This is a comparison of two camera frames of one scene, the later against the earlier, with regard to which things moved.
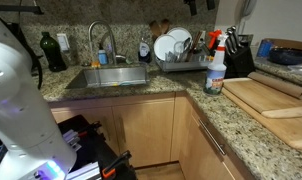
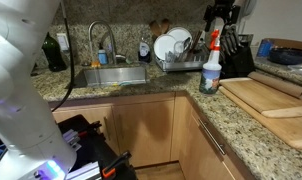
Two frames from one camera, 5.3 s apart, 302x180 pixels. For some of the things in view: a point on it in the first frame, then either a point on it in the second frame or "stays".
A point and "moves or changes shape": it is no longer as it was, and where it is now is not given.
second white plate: [180, 34] stays
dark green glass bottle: [53, 53] stays
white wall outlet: [63, 41] stays
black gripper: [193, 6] → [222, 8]
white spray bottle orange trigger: [215, 74] moves or changes shape
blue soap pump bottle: [102, 56] stays
